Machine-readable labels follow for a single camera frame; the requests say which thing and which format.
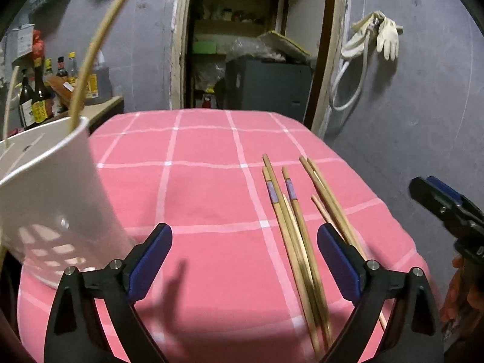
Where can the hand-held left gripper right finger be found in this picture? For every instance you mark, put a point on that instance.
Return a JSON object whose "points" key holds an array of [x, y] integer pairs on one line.
{"points": [[338, 257]]}

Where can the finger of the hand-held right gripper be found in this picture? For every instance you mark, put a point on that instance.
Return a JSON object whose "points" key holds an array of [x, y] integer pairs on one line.
{"points": [[448, 190], [429, 194]]}

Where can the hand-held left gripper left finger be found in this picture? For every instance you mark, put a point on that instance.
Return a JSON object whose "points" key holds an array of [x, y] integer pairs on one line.
{"points": [[151, 257]]}

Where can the purple banded wooden chopstick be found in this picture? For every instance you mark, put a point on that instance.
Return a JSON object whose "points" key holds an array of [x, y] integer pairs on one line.
{"points": [[270, 187], [291, 189]]}

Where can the white utensil holder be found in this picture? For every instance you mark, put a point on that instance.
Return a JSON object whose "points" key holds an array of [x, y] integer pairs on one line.
{"points": [[56, 181]]}

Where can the person's right hand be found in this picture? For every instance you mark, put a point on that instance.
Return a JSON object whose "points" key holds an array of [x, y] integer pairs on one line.
{"points": [[452, 291]]}

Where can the pink checked tablecloth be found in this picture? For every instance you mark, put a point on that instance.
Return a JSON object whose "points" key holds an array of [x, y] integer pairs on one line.
{"points": [[211, 196]]}

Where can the white work glove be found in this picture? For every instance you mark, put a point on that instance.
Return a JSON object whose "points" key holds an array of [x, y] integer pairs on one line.
{"points": [[389, 36], [359, 39]]}

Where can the small red bottle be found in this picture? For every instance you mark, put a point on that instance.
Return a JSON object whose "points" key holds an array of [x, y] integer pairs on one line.
{"points": [[206, 103]]}

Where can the large brown liquid bottle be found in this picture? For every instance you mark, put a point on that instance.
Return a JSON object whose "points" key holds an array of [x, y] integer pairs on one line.
{"points": [[100, 83]]}

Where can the orange snack packet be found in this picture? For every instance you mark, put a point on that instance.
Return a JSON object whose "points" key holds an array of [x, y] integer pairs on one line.
{"points": [[60, 89]]}

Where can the dark sauce bottle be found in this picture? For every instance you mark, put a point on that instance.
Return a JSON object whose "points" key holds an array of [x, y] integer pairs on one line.
{"points": [[39, 98], [25, 102]]}

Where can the woven flat board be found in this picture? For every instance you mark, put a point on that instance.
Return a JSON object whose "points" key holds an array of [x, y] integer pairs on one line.
{"points": [[287, 45]]}

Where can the small sauce bottle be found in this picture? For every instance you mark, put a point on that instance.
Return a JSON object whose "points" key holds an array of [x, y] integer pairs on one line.
{"points": [[61, 68], [72, 66]]}

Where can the green box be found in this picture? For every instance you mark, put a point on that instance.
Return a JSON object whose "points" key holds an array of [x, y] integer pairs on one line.
{"points": [[204, 47]]}

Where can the clear plastic bag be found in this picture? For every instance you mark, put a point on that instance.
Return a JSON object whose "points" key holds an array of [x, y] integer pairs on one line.
{"points": [[245, 49]]}

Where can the red bag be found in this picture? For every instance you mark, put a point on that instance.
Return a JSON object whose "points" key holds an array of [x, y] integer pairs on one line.
{"points": [[39, 45]]}

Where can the white canister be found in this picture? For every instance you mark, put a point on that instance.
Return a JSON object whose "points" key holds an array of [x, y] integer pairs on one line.
{"points": [[19, 39]]}

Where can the pale door frame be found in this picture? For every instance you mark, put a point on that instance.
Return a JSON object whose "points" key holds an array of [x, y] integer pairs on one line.
{"points": [[179, 45]]}

